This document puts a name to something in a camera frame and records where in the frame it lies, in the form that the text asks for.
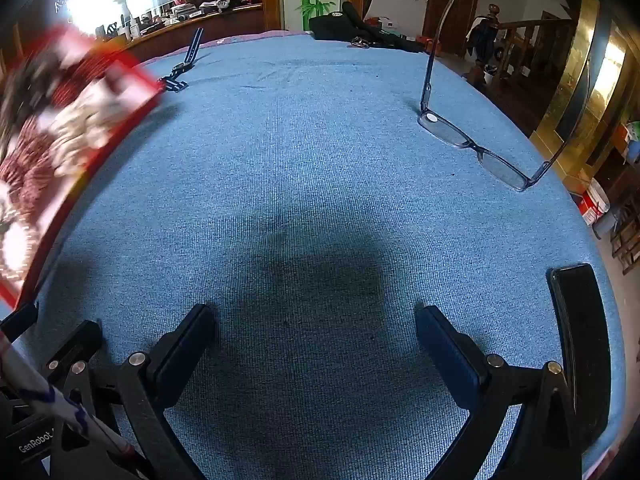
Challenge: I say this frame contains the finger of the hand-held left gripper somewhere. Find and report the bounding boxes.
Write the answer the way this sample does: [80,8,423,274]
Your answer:
[44,320,104,378]
[0,302,39,344]

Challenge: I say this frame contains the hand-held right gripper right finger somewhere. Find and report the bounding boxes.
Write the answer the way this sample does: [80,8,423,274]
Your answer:
[415,304,585,480]

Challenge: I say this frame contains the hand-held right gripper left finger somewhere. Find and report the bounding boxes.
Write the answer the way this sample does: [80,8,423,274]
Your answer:
[49,303,217,480]

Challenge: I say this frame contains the red jewelry box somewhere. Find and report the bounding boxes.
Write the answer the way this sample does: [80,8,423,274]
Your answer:
[0,25,167,312]

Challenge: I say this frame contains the white patterned cloth strip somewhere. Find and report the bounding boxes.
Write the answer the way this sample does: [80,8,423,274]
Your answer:
[0,330,148,471]

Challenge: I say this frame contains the black smartphone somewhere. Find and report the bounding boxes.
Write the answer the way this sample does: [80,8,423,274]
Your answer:
[547,262,612,448]

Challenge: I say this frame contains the blue table cloth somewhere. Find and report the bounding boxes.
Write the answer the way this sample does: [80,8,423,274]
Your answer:
[15,30,628,480]

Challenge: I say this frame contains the dark framed eyeglasses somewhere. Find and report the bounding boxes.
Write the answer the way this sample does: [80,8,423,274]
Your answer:
[418,0,596,192]

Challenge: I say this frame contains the gold metal door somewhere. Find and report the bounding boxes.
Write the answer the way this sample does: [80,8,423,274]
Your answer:
[530,0,632,181]

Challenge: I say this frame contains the dark jacket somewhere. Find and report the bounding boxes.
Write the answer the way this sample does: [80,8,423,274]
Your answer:
[466,16,502,62]

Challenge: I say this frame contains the wooden counter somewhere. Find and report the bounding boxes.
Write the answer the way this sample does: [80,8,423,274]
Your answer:
[95,2,267,63]

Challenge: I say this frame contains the wooden stair railing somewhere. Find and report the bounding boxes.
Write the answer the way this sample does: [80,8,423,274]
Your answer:
[470,4,576,91]

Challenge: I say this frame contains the black bag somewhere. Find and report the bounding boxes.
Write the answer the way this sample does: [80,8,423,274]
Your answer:
[308,1,431,54]

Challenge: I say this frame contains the brown wooden door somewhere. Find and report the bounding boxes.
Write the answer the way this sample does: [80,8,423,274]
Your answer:
[422,0,483,56]

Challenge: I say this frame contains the blue strap wristwatch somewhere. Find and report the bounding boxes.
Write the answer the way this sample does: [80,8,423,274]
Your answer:
[159,27,206,92]

